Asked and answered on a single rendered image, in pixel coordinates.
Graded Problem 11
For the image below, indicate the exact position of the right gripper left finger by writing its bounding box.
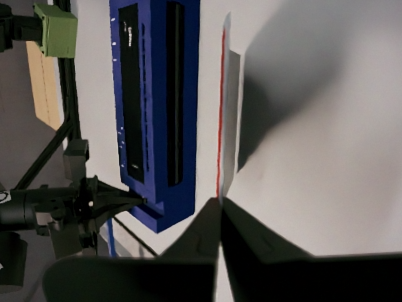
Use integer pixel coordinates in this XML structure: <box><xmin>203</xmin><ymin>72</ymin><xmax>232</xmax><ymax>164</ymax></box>
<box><xmin>42</xmin><ymin>197</ymin><xmax>222</xmax><ymax>302</ymax></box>

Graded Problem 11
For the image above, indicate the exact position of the white laminating pouch with printed sheet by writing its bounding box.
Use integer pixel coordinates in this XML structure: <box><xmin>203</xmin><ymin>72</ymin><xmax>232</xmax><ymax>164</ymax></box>
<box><xmin>216</xmin><ymin>10</ymin><xmax>241</xmax><ymax>207</ymax></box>

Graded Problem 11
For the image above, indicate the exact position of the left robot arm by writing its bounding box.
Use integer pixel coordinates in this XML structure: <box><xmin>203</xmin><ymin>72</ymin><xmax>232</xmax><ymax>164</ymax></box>
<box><xmin>0</xmin><ymin>3</ymin><xmax>83</xmax><ymax>294</ymax></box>

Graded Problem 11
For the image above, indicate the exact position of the blue laminator with black power cord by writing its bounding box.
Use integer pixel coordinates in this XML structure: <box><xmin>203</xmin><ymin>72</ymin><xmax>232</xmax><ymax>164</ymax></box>
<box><xmin>109</xmin><ymin>0</ymin><xmax>200</xmax><ymax>234</ymax></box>

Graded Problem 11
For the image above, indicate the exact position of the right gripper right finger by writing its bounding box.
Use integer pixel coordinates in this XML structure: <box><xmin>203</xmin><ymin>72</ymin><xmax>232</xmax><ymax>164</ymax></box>
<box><xmin>220</xmin><ymin>197</ymin><xmax>402</xmax><ymax>302</ymax></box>

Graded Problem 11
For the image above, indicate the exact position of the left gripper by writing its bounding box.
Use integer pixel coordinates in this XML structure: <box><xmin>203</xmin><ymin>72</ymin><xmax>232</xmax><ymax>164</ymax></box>
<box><xmin>24</xmin><ymin>139</ymin><xmax>142</xmax><ymax>256</ymax></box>

